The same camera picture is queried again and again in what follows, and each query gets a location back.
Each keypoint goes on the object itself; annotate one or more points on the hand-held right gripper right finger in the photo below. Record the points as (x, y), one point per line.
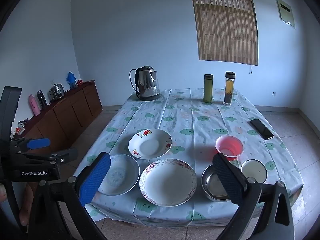
(228, 180)

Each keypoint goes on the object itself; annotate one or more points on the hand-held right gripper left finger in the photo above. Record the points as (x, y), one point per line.
(95, 180)

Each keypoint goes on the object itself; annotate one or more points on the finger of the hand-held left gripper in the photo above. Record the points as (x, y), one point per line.
(37, 143)
(63, 155)

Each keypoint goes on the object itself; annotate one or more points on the stainless steel bowl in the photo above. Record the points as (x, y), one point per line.
(211, 182)

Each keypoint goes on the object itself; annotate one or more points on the white enamel bowl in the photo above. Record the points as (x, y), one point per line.
(253, 171)

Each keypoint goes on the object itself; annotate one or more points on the blue patterned white bowl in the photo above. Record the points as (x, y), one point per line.
(122, 175)

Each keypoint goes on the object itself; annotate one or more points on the red plastic bowl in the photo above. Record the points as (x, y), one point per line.
(228, 145)

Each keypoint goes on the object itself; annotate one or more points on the large floral rim plate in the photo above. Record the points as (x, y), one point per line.
(167, 182)

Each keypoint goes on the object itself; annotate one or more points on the red flower white plate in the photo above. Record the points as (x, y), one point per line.
(150, 145)

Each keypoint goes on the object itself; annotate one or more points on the person's left hand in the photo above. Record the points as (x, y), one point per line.
(2, 192)

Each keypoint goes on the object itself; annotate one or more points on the brown wooden sideboard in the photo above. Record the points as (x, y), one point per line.
(62, 115)

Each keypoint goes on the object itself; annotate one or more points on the pink thermos flask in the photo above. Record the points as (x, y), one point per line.
(34, 105)

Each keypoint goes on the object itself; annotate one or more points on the black thermos flask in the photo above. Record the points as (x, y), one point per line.
(42, 98)

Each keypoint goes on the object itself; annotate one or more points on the stainless steel cooking pot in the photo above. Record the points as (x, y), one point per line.
(57, 92)

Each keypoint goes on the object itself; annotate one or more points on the black smartphone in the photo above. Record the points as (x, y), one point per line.
(262, 129)

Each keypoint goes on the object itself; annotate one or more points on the green cloud print tablecloth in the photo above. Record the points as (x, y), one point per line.
(195, 120)

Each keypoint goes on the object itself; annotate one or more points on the blue thermos jug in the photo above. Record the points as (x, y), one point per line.
(71, 80)

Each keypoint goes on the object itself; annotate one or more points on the small red container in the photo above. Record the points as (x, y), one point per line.
(80, 82)

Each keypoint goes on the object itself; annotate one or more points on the glass tea bottle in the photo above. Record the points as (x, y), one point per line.
(228, 90)

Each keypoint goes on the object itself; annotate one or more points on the green thermos bottle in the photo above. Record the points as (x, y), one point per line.
(207, 90)

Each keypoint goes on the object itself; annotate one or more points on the black kettle base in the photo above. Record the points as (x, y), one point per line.
(150, 98)

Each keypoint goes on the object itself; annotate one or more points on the stainless steel electric kettle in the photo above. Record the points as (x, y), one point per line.
(147, 82)

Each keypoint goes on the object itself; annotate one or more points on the bamboo window blind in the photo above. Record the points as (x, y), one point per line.
(225, 25)

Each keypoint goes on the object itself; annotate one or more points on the white wall panel box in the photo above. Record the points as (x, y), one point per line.
(285, 11)

